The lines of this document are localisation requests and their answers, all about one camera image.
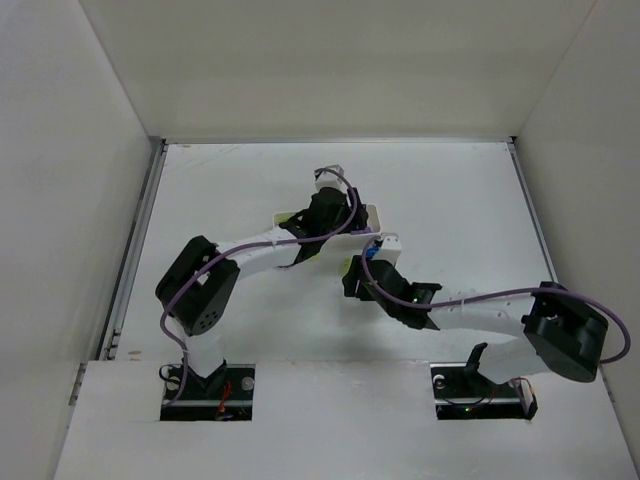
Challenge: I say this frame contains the blue arch lego piece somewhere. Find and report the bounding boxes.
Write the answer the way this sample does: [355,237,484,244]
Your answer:
[365,246,379,259]

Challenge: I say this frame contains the green two-stud lego brick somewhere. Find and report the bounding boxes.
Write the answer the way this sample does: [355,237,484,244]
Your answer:
[274,213,294,224]

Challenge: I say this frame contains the purple rounded lego brick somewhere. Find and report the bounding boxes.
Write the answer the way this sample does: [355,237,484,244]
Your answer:
[350,227,372,236]

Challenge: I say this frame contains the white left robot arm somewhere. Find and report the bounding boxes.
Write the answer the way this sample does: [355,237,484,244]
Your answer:
[155,186,368,405]

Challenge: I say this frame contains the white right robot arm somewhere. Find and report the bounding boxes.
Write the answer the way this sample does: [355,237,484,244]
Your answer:
[342,255,608,384]

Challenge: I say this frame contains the white three-compartment tray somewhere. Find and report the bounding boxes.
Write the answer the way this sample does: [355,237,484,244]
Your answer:
[272,202,384,251]

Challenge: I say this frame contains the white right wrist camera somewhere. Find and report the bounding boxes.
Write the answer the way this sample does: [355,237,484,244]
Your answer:
[371,233,402,266]

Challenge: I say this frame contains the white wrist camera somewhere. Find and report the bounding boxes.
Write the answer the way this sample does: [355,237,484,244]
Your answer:
[371,233,402,266]
[314,164,347,193]

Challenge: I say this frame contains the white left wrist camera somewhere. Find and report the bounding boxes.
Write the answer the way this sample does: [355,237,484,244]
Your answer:
[314,164,347,193]

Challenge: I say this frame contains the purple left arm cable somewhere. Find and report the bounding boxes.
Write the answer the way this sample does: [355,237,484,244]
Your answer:
[159,167,371,411]

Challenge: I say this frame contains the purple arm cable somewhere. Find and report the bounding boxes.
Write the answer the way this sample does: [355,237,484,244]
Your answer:
[360,237,632,364]
[159,167,371,411]

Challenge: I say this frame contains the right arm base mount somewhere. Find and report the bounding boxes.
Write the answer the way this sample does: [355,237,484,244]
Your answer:
[430,343,538,421]

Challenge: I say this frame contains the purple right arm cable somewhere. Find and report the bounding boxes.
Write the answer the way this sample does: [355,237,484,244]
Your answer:
[360,237,632,364]

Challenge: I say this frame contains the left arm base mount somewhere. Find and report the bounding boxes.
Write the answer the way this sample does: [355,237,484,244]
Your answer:
[159,364,256,422]

